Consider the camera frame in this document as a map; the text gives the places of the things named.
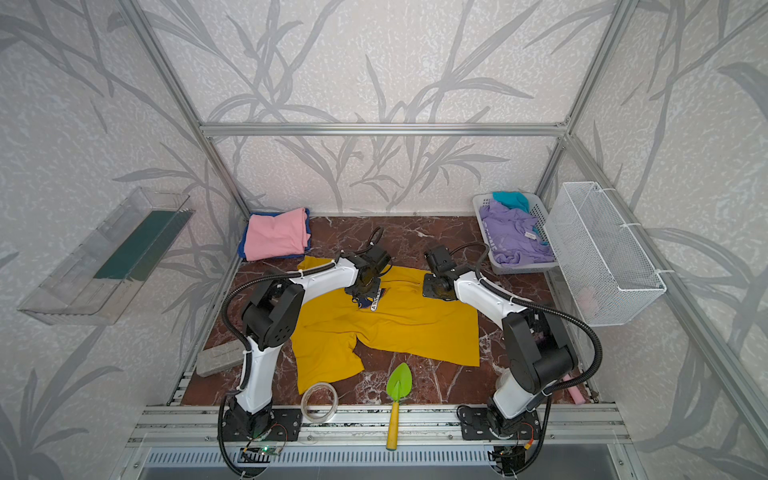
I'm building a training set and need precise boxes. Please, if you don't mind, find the yellow printed t-shirt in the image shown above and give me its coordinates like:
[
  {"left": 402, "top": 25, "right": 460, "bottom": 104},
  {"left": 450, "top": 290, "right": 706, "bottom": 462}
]
[{"left": 291, "top": 267, "right": 480, "bottom": 393}]

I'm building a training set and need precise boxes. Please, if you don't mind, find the grey plastic laundry basket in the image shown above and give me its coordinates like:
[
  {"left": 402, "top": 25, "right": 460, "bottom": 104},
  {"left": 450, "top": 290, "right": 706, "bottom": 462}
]
[{"left": 472, "top": 192, "right": 557, "bottom": 275}]

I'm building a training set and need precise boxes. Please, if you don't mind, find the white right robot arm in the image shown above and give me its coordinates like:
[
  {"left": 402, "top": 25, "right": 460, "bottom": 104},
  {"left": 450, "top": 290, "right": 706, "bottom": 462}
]
[{"left": 423, "top": 245, "right": 578, "bottom": 420}]

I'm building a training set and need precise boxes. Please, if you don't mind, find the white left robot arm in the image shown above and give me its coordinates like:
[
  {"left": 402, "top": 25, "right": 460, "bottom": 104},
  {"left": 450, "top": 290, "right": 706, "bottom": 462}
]
[{"left": 219, "top": 245, "right": 391, "bottom": 439}]

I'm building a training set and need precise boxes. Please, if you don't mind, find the purple t-shirt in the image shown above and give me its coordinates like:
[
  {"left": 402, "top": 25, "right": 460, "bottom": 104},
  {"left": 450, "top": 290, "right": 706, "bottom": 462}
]
[{"left": 479, "top": 199, "right": 555, "bottom": 267}]

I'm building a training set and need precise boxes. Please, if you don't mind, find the green toy trowel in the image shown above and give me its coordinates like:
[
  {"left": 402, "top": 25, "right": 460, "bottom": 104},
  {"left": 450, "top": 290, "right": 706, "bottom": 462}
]
[{"left": 386, "top": 363, "right": 413, "bottom": 451}]

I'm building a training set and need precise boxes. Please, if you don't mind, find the teal t-shirt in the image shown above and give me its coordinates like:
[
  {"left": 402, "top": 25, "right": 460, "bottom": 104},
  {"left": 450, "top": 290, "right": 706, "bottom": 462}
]
[{"left": 492, "top": 191, "right": 530, "bottom": 214}]

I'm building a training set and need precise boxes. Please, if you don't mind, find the clear tape roll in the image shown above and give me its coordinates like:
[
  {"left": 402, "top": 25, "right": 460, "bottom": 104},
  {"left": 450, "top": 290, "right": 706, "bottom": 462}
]
[{"left": 300, "top": 382, "right": 339, "bottom": 424}]

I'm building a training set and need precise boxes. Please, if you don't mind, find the grey rectangular block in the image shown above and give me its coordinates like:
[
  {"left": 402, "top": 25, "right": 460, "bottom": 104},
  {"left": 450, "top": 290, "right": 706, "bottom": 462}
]
[{"left": 195, "top": 340, "right": 243, "bottom": 377}]

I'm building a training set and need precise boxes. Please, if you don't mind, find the purple pink toy rake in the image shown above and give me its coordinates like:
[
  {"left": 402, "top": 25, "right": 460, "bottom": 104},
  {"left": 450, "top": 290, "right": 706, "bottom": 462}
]
[{"left": 566, "top": 384, "right": 587, "bottom": 405}]

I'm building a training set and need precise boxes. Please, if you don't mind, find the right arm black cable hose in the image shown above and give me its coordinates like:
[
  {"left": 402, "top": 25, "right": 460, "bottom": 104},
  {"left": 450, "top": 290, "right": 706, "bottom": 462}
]
[{"left": 446, "top": 241, "right": 604, "bottom": 475}]

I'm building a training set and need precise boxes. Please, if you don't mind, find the white wire mesh basket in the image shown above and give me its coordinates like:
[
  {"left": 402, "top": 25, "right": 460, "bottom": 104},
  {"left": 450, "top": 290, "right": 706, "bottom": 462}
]
[{"left": 544, "top": 182, "right": 667, "bottom": 327}]

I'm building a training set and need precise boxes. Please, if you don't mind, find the aluminium frame profile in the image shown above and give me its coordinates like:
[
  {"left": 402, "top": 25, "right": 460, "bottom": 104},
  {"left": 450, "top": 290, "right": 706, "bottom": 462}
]
[{"left": 119, "top": 1, "right": 767, "bottom": 445}]

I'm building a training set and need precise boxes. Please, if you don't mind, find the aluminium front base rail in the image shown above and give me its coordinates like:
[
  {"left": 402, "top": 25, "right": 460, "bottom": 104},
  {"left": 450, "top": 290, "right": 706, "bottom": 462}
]
[{"left": 126, "top": 404, "right": 631, "bottom": 448}]

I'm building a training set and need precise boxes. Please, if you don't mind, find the clear plastic wall shelf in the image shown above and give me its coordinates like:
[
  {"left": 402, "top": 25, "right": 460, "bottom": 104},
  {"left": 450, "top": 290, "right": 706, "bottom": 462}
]
[{"left": 18, "top": 187, "right": 195, "bottom": 326}]

